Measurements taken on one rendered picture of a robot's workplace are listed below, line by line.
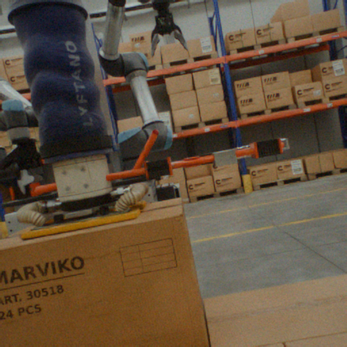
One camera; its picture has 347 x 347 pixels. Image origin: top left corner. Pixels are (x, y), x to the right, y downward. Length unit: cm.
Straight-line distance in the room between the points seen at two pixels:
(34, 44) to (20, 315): 77
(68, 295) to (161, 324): 27
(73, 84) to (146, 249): 53
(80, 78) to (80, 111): 10
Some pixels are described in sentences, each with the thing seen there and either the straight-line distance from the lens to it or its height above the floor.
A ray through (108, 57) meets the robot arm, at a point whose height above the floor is 162.
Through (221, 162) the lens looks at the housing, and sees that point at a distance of 120.
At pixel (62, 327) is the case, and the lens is 118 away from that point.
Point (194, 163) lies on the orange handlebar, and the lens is 120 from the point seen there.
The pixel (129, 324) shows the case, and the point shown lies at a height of 67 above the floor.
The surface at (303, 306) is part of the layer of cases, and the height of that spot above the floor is 54.
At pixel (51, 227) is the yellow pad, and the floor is 97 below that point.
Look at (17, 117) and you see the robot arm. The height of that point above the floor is 136.
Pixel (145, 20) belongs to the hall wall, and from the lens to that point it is 1028.
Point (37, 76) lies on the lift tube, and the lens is 123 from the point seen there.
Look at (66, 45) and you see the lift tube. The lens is 124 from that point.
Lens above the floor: 110
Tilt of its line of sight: 3 degrees down
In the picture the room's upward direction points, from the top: 11 degrees counter-clockwise
